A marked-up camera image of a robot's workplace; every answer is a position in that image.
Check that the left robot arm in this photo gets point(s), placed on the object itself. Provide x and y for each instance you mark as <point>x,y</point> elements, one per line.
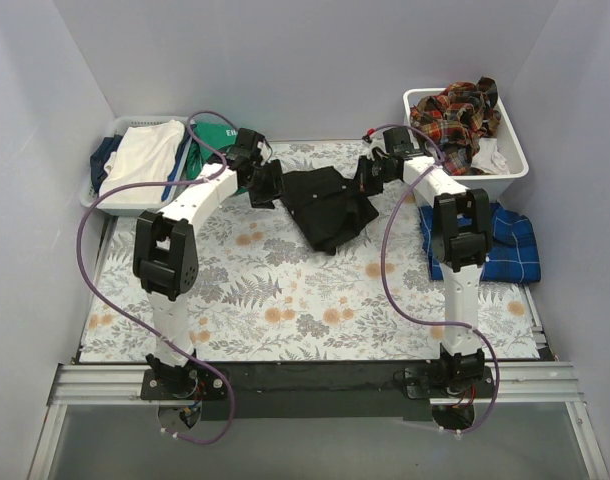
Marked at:
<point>166,260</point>

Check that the red plaid shirt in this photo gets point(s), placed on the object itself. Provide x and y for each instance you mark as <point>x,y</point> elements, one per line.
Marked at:
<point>456,119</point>

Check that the blue plaid folded shirt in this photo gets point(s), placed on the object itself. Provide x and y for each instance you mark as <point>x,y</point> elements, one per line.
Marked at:
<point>514,257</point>

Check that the white plastic bin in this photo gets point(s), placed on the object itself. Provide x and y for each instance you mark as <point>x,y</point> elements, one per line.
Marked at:
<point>508,145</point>

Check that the aluminium frame rail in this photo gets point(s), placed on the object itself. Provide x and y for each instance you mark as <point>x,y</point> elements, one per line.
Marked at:
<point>538,427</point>

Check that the navy blue garment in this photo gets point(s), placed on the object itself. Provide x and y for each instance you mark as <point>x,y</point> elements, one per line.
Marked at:
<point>100,157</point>

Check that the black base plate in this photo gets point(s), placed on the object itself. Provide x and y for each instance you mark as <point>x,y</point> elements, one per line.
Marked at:
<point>305,390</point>

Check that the white folded garment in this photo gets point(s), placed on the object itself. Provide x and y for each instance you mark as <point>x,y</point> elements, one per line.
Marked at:
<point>145,154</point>

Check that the white garment in bin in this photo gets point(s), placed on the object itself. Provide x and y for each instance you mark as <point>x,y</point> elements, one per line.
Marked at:
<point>489,160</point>

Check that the black long sleeve shirt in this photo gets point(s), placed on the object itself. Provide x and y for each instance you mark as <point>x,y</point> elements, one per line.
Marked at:
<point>328,208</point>

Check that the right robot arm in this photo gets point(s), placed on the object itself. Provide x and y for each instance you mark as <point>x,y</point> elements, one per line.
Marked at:
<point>460,239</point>

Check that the floral table cloth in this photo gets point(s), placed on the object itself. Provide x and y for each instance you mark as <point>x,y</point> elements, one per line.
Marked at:
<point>263,294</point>

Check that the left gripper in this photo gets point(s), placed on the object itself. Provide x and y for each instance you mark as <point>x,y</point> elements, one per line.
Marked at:
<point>266,182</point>

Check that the green t-shirt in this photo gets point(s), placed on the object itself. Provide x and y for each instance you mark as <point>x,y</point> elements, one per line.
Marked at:
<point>215,135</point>

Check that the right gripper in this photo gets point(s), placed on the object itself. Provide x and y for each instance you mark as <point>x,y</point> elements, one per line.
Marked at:
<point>370,173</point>

